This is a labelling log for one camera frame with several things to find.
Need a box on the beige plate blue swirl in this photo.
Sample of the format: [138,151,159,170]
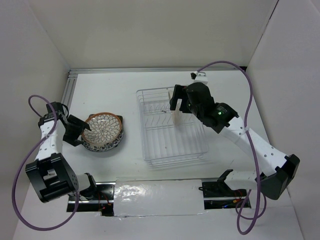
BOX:
[170,102,181,126]

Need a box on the brown rim floral bowl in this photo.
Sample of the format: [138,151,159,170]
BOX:
[81,112,124,146]

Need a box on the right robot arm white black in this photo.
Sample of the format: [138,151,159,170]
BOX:
[169,82,300,200]

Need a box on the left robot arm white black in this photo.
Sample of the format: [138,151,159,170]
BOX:
[25,102,99,203]

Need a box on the blue floral white plate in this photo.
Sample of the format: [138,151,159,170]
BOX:
[81,128,124,153]

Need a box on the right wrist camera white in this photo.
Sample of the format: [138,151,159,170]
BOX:
[190,71,208,85]

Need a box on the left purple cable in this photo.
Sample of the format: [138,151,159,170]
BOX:
[11,94,81,231]

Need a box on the white wire dish rack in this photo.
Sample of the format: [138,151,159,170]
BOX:
[136,87,209,168]

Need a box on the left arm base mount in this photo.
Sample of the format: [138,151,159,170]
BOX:
[77,181,116,217]

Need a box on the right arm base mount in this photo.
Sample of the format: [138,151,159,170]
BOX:
[198,178,248,210]

